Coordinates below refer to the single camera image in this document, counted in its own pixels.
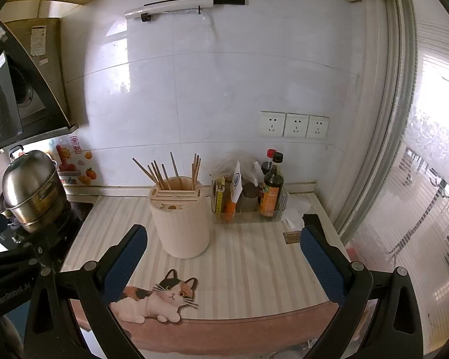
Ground clear plastic organizer tray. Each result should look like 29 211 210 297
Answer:
211 189 289 226

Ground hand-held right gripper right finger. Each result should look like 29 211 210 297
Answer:
299 214 424 359

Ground black stove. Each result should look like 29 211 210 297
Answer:
0 202 95 258

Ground small dark jar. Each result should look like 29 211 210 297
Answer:
242 182 260 212

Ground dark soy sauce bottle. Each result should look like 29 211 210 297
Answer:
259 152 285 220

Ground white wall-mounted rack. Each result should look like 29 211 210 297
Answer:
124 0 246 23

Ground colourful wall sticker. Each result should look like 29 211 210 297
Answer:
46 136 98 188

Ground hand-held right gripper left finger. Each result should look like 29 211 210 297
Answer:
24 223 149 359

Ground bunch of wooden chopsticks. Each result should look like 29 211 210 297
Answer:
132 152 202 192

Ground white wall socket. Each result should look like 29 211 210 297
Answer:
259 111 286 138
283 113 310 139
306 115 329 140

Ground black range hood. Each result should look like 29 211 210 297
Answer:
0 17 79 154

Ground yellow box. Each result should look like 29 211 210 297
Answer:
213 177 226 215

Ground clear plastic bag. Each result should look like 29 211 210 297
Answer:
204 150 266 191

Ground stainless steel pot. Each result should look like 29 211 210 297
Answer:
0 150 71 233

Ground white crumpled tissue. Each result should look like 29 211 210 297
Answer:
282 196 313 229

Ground beige round utensil holder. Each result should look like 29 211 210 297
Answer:
149 176 211 259

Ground striped mat with cat print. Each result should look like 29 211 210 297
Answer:
60 192 350 356

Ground white and blue packet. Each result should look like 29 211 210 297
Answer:
230 161 245 203

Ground red-capped dark bottle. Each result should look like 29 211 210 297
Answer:
261 148 278 184

